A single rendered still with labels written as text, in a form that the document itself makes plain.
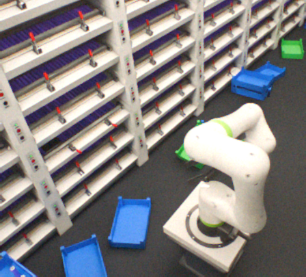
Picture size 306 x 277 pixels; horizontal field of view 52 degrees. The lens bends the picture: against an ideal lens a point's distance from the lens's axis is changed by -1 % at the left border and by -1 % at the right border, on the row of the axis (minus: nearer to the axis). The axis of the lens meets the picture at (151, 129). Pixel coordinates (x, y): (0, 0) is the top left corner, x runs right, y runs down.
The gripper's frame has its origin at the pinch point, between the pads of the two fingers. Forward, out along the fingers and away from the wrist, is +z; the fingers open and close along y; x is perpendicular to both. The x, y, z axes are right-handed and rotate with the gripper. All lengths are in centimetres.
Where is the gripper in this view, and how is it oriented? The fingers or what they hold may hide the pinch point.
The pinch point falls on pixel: (189, 172)
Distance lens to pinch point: 147.6
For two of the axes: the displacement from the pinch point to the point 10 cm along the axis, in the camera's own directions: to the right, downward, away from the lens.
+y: 0.1, 4.4, -9.0
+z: -9.0, 4.0, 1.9
